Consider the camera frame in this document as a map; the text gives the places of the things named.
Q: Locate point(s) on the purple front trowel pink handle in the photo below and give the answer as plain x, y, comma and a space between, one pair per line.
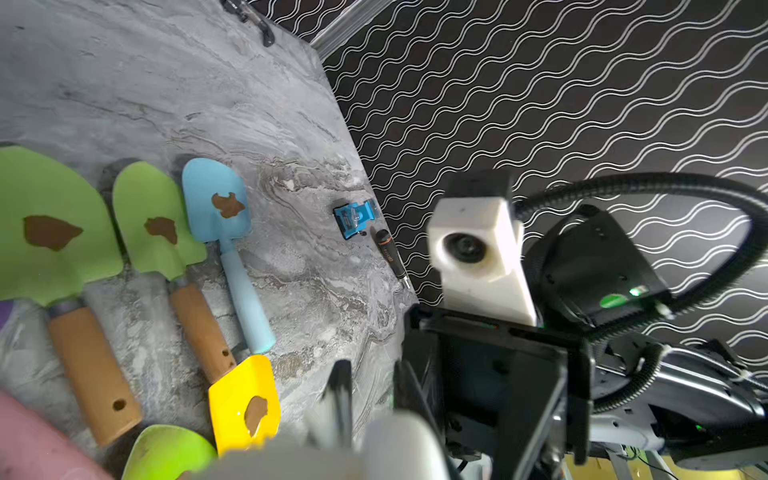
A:
6, 309

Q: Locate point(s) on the black orange screwdriver handle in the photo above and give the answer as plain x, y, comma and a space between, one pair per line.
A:
386, 245

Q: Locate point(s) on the yellow square trowel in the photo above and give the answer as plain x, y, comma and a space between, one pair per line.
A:
244, 406

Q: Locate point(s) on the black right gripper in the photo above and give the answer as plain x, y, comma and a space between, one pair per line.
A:
519, 394

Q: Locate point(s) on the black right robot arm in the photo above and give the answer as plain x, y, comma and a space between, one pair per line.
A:
699, 405

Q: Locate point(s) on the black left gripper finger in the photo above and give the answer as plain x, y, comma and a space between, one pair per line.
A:
337, 397

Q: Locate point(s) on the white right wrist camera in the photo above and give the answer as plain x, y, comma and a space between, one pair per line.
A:
475, 243

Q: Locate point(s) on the white blue brush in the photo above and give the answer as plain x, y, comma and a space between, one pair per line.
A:
398, 446

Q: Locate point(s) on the wide green trowel wooden handle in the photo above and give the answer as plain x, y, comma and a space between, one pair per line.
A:
57, 236

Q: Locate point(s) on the wide light blue trowel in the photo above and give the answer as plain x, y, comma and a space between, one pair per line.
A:
217, 209

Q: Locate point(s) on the small blue clamp tool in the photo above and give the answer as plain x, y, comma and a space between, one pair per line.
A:
356, 217

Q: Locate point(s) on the lime front trowel wooden handle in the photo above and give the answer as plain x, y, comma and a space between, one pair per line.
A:
168, 452

